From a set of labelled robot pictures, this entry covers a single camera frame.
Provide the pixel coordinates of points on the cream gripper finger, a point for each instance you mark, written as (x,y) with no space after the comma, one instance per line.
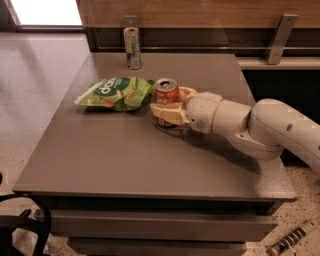
(173,113)
(186,93)

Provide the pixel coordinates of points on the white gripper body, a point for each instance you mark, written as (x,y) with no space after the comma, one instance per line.
(201,111)

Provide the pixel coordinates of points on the orange red soda can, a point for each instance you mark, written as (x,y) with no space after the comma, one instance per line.
(166,91)

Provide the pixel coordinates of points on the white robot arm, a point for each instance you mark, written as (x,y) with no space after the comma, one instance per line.
(261,131)

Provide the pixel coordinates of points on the silver blue redbull can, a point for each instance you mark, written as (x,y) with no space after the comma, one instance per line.
(132,47)

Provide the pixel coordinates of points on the green chip bag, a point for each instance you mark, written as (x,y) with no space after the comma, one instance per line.
(119,94)

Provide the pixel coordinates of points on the grey cabinet drawer front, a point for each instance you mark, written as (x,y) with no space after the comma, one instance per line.
(160,225)

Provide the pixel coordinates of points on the grey cabinet drawer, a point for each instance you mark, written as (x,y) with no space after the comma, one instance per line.
(160,225)
(130,247)

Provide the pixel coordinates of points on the black white striped tool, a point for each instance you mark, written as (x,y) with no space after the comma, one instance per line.
(293,238)

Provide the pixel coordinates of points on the lower grey cabinet drawer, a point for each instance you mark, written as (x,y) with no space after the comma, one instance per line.
(130,247)

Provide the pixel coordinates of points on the black chair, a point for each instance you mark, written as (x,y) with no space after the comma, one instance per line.
(9,223)

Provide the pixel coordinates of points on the left metal wall bracket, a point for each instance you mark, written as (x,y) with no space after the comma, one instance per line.
(130,20)

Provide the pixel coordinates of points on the metal wall bracket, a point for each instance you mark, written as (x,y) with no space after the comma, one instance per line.
(130,20)
(282,33)

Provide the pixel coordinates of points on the right metal wall bracket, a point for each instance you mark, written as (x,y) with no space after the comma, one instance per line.
(282,33)

